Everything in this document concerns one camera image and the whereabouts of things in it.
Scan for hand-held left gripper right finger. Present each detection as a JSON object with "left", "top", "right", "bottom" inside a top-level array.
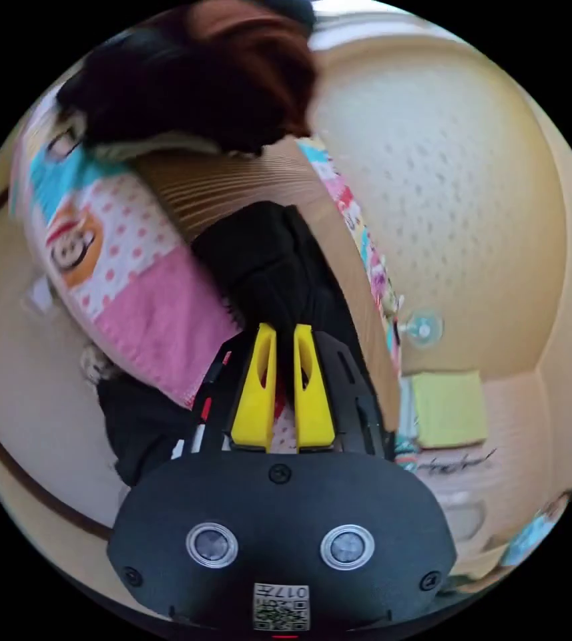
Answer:
[{"left": 293, "top": 324, "right": 336, "bottom": 449}]

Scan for black pants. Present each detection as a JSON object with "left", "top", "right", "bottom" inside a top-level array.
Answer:
[{"left": 190, "top": 200, "right": 362, "bottom": 347}]

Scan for pile of clothes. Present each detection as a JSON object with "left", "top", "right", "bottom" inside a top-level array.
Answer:
[{"left": 55, "top": 0, "right": 320, "bottom": 161}]

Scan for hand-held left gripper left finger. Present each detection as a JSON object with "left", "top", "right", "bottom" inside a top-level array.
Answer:
[{"left": 230, "top": 323, "right": 278, "bottom": 449}]

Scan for small table fan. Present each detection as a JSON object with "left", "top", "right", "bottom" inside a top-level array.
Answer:
[{"left": 398, "top": 308, "right": 445, "bottom": 349}]

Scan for bed with mat and printed sheet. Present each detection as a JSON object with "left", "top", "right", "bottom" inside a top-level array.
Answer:
[{"left": 7, "top": 85, "right": 409, "bottom": 471}]

